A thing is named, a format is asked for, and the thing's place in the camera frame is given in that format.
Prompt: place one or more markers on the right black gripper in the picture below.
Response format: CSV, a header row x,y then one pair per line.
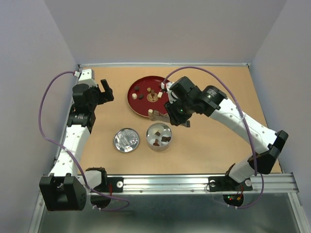
x,y
176,118

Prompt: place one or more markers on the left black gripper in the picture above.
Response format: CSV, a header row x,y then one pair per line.
x,y
104,96

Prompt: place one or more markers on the silver metal tongs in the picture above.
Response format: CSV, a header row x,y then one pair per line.
x,y
157,116

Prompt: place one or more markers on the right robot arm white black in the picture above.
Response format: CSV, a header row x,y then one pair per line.
x,y
266,143

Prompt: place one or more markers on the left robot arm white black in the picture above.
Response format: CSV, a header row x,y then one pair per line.
x,y
64,189

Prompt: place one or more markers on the red round tray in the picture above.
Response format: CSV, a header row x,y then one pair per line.
x,y
141,106

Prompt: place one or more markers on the round silver tin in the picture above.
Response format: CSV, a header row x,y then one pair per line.
x,y
159,136

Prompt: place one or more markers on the silver tin lid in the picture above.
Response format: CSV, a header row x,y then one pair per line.
x,y
126,140

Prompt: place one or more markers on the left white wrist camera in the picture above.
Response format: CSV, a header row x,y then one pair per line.
x,y
87,77

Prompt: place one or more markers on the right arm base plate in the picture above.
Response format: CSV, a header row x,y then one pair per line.
x,y
226,184

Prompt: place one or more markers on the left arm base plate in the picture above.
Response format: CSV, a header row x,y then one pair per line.
x,y
112,185

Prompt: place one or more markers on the aluminium mounting rail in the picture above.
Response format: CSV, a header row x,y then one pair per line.
x,y
191,184

